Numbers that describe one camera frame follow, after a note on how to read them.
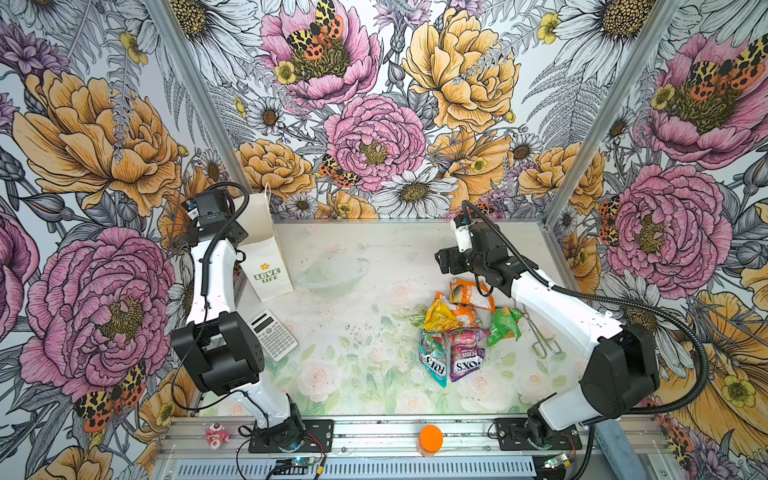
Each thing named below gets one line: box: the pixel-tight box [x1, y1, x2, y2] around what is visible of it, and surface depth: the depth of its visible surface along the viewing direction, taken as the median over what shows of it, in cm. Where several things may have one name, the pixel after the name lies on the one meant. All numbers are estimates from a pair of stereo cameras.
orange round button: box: [419, 424, 443, 453], surface depth 68 cm
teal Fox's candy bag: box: [418, 330, 449, 388], surface depth 84 cm
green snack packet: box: [488, 306, 523, 347], surface depth 88 cm
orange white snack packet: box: [434, 291, 483, 329], surface depth 93 cm
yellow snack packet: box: [423, 300, 462, 332], surface depth 87 cm
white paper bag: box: [234, 182, 294, 302], surface depth 91 cm
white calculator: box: [247, 309, 299, 362], surface depth 91 cm
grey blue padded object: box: [594, 420, 646, 480], surface depth 71 cm
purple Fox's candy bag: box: [448, 327, 491, 383], surface depth 85 cm
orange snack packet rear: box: [449, 278, 496, 312], surface depth 94 cm
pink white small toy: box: [205, 422, 231, 450], surface depth 73 cm
